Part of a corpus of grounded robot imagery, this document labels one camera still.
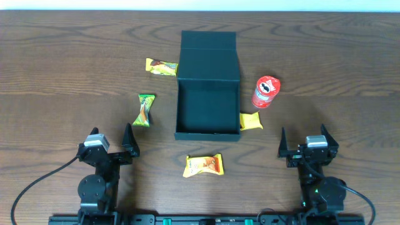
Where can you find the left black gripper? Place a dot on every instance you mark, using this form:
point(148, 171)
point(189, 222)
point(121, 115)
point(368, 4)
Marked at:
point(113, 157)

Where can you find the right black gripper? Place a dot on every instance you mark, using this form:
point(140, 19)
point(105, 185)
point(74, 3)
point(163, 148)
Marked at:
point(297, 156)

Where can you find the green orange snack packet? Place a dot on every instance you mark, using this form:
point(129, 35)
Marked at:
point(146, 101)

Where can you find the red chips can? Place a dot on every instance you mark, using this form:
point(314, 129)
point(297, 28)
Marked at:
point(267, 88)

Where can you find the yellow brown snack packet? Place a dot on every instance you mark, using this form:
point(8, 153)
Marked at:
point(161, 67)

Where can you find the dark green box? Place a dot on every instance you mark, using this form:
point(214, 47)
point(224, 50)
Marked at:
point(208, 81)

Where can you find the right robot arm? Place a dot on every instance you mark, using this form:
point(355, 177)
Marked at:
point(322, 196)

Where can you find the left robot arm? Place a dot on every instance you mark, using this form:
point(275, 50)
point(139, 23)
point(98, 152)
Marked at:
point(99, 191)

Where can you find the plain yellow snack packet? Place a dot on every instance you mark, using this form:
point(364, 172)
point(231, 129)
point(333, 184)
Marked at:
point(250, 121)

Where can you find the yellow orange snack packet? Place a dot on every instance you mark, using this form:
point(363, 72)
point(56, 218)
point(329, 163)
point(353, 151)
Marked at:
point(204, 164)

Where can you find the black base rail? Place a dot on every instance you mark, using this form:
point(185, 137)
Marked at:
point(149, 219)

